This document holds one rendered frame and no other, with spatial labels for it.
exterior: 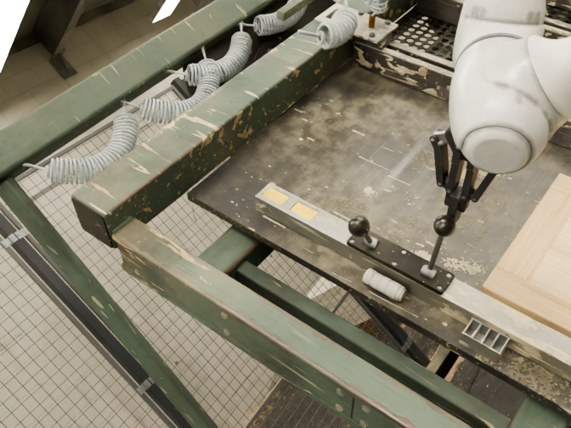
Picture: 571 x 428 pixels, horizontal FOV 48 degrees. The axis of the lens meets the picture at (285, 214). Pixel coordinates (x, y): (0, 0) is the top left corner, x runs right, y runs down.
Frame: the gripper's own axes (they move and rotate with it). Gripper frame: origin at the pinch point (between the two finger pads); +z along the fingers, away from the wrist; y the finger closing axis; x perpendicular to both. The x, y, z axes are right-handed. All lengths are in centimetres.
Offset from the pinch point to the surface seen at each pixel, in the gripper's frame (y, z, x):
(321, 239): 21.4, 15.0, 8.5
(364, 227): 10.5, 1.6, 11.7
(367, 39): 46, 7, -45
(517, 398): -18, 221, -112
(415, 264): 2.7, 11.8, 5.7
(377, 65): 43, 14, -47
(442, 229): -0.4, 1.0, 5.1
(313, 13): 95, 36, -91
